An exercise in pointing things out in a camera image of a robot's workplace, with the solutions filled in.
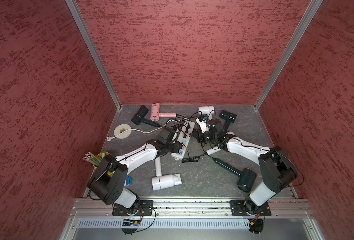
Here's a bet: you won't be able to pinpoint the white tape roll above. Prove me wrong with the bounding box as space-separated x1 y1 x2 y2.
114 124 132 139

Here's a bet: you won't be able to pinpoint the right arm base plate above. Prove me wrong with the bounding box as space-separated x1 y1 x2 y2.
229 200 272 217

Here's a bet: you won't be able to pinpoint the white power strip cable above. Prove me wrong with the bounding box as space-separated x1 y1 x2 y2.
106 119 178 142

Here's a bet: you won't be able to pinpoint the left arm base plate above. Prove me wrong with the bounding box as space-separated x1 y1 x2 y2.
112 200 154 217

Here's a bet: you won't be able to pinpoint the white power strip coloured sockets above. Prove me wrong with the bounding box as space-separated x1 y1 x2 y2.
171 121 195 161

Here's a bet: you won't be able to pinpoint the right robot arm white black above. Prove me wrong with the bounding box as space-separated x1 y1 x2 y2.
196 119 298 216

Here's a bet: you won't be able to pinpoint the dark green hair dryer back right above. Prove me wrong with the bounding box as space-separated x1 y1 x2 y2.
220 110 237 131

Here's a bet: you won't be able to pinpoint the pink hair dryer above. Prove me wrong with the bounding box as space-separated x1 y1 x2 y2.
150 103 177 122

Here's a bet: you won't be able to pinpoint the large white hair dryer front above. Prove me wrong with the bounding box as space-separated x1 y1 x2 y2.
152 158 182 191

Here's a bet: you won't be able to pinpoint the dark green hair dryer front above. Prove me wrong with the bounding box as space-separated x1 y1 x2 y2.
212 158 257 193

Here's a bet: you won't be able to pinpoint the white blue box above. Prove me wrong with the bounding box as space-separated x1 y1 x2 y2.
126 176 133 186

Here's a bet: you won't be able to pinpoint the dark green hair dryer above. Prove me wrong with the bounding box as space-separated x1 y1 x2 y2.
220 110 237 131
212 158 257 193

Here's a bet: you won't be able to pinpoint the yellow pencil cup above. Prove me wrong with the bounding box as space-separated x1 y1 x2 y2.
82 151 110 169

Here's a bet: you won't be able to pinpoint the black hair dryer back left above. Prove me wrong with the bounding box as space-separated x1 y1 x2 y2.
131 105 162 128

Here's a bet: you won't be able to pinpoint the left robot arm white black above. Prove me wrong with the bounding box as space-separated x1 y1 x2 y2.
87 140 183 209

